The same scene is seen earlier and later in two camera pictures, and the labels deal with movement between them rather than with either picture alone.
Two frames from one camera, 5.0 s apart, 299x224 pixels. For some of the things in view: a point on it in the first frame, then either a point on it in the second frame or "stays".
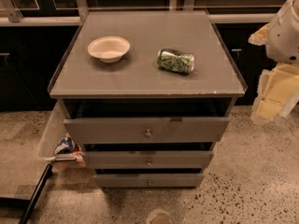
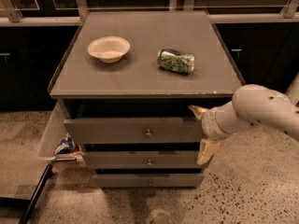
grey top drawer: x=146 y=130 stays
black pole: x=45 y=176 stays
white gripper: x=284 y=36 to x=209 y=125
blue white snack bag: x=66 y=145 stays
